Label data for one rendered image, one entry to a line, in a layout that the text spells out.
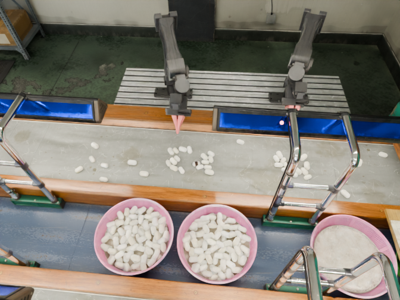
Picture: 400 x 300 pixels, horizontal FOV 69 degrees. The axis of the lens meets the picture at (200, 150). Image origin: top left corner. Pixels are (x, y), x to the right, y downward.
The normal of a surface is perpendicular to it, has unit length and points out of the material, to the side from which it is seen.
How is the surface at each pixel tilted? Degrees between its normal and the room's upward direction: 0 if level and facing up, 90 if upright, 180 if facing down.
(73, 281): 0
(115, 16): 89
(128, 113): 0
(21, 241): 0
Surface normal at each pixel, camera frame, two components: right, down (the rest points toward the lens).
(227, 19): -0.07, 0.78
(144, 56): 0.00, -0.60
